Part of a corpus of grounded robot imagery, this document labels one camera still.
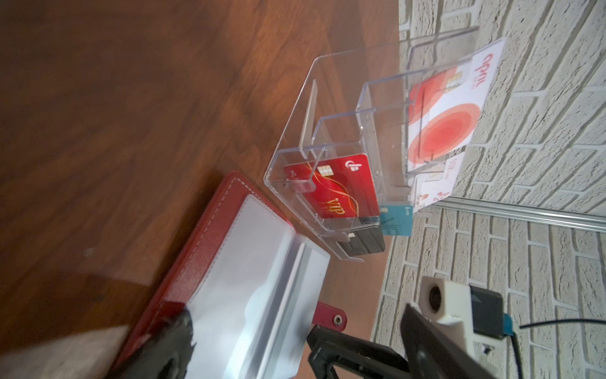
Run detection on white blossom VIP card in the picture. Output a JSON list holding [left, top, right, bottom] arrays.
[[413, 148, 466, 213]]

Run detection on red leather card holder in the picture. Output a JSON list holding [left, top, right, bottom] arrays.
[[110, 172, 347, 378]]

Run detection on white pink circle card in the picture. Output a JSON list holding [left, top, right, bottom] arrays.
[[407, 38, 507, 171]]

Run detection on black VIP card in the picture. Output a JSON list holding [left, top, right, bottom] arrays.
[[338, 223, 386, 257]]

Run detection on white magnetic stripe card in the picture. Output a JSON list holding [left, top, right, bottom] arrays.
[[247, 235, 331, 378]]

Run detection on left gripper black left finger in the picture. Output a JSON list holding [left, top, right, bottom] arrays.
[[107, 310, 195, 379]]

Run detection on clear acrylic card organizer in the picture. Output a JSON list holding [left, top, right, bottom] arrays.
[[264, 28, 479, 262]]

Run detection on red card in organizer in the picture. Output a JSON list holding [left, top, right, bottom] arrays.
[[284, 153, 380, 219]]

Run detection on thin black cable right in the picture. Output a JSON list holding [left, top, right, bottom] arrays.
[[509, 318, 606, 379]]

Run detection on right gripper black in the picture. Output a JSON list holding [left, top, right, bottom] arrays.
[[307, 326, 412, 378]]

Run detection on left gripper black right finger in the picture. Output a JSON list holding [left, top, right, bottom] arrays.
[[400, 305, 494, 379]]

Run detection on teal VIP card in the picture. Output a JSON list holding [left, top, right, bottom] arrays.
[[380, 205, 413, 237]]

